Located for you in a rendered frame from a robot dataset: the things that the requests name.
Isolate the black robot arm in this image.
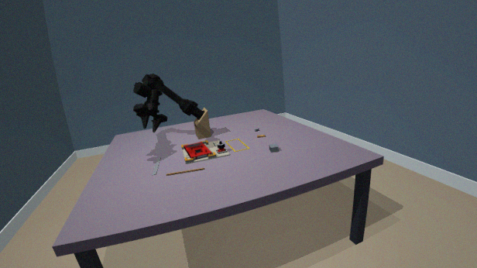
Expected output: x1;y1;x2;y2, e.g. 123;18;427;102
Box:
133;74;204;119

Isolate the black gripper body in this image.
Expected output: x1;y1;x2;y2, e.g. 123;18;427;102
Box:
133;98;167;122

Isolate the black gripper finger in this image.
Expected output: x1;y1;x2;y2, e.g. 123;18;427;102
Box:
151;119;163;132
137;111;150;129

